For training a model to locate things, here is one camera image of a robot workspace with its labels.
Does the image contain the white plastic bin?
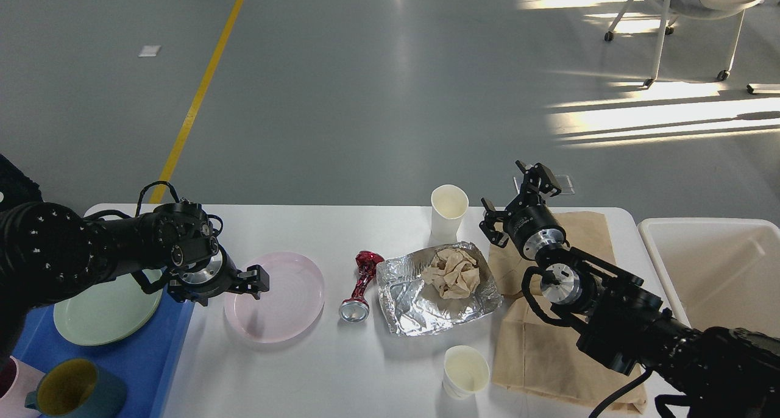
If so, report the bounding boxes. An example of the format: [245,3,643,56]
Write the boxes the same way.
[639,218,779,338]

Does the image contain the lying white paper cup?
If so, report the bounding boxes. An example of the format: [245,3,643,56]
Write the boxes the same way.
[442,345,490,400]

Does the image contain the green plate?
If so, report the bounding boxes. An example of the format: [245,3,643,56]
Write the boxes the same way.
[53,274,163,347]

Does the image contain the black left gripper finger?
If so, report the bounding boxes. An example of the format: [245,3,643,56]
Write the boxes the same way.
[235,264,270,300]

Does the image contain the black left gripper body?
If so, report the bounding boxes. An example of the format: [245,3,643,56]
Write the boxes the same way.
[166,247,240,307]

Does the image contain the brown paper bag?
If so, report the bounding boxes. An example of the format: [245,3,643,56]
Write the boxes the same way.
[488,211,649,414]

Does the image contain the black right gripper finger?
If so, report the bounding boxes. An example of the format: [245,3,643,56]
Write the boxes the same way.
[479,197,512,249]
[515,160,562,210]

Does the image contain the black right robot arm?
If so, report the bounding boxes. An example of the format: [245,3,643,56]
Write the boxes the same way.
[479,161,779,417]

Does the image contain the pink plate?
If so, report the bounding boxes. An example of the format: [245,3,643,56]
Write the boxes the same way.
[224,252,324,345]

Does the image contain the teal mug yellow inside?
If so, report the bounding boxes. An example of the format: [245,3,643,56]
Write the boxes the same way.
[23,359,127,417]

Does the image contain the person dark trousers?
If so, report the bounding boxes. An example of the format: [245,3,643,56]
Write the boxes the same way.
[1,154,43,212]

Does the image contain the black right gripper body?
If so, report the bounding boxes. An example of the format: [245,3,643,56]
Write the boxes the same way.
[505,206,567,261]

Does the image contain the crumpled brown paper napkin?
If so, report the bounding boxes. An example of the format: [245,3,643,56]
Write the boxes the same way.
[422,248,481,299]

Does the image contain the pink mug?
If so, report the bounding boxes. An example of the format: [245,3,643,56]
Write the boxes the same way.
[1,356,44,417]

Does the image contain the aluminium foil tray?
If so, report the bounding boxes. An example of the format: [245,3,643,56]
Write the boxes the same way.
[377,241,503,336]

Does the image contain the upright white paper cup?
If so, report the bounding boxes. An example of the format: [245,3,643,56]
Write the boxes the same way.
[431,184,470,243]

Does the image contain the crushed red can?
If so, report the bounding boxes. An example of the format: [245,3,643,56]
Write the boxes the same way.
[339,250,385,324]

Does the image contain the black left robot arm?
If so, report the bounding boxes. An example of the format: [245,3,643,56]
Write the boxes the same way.
[1,186,271,363]

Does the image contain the blue plastic tray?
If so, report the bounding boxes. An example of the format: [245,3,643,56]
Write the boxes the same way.
[12,290,194,417]

